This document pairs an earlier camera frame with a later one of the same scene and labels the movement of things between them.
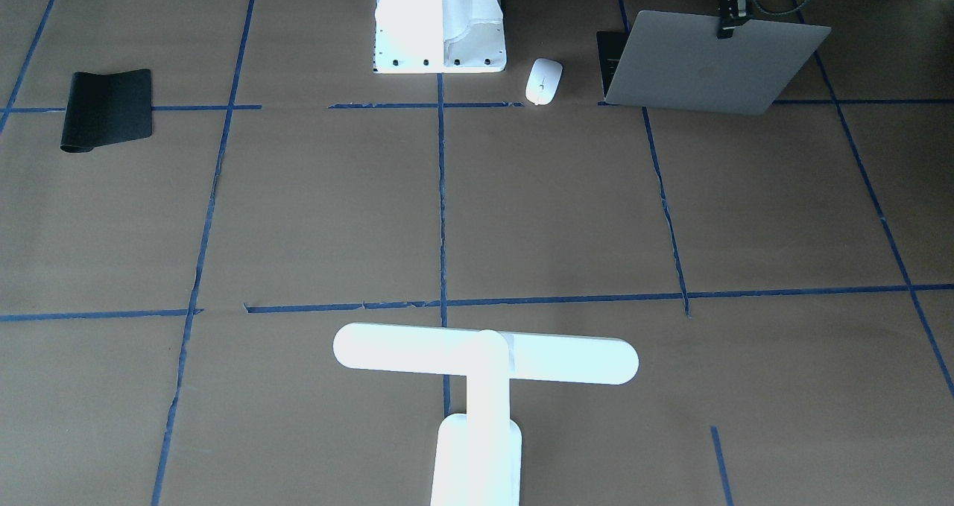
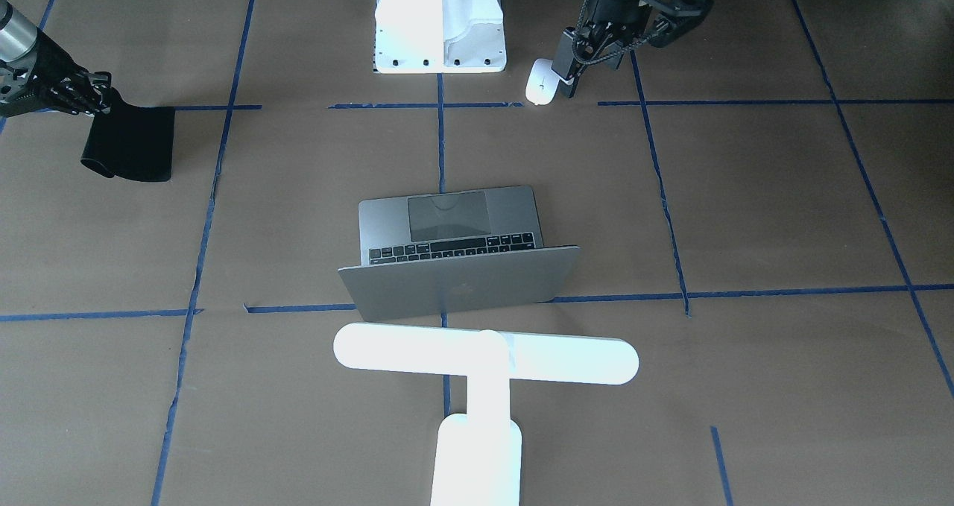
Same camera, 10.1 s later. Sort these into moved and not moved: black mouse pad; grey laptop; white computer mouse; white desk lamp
Moved: grey laptop; black mouse pad
Not moved: white computer mouse; white desk lamp
